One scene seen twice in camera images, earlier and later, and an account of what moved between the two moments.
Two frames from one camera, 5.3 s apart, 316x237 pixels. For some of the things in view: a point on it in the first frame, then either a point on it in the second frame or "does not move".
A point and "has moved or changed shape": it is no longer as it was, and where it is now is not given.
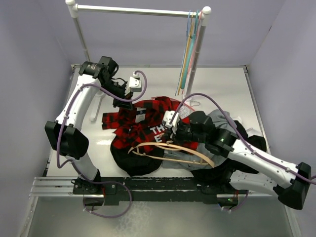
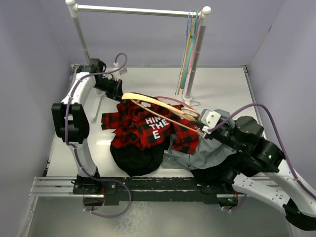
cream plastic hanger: (174, 144) to (132, 96)
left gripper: (128, 104) to (117, 93)
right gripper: (176, 138) to (208, 136)
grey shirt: (198, 158) does not move
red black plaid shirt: (142, 124) has moved or changed shape
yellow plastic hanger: (186, 53) does not move
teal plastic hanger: (189, 53) does not move
